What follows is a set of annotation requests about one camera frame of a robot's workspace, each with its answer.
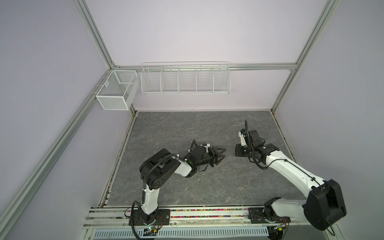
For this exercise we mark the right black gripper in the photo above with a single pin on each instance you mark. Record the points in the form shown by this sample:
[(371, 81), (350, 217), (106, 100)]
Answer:
[(238, 147)]

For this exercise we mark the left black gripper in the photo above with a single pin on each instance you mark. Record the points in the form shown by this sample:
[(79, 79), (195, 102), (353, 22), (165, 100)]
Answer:
[(214, 155)]

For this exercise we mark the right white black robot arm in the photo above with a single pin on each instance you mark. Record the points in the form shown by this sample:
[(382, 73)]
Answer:
[(324, 203)]

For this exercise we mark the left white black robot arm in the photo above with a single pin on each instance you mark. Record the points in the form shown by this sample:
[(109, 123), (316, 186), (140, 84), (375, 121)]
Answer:
[(156, 170)]

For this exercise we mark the white mesh box basket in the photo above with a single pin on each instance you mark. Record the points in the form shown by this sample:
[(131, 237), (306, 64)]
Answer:
[(118, 90)]

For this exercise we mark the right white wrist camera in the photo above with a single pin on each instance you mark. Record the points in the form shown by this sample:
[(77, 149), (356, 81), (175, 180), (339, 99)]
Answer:
[(242, 137)]

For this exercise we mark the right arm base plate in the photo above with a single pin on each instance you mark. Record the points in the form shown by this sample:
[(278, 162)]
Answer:
[(260, 215)]

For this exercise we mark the white vented cable duct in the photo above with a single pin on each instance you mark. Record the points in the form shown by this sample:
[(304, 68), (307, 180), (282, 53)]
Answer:
[(183, 233)]

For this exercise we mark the long white wire basket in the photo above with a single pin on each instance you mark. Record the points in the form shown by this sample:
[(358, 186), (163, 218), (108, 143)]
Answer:
[(186, 78)]

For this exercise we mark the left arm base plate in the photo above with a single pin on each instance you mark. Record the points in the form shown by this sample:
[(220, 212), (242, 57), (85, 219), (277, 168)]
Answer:
[(158, 217)]

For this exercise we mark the aluminium front rail frame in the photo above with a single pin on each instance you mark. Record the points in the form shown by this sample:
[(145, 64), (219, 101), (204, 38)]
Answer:
[(117, 217)]

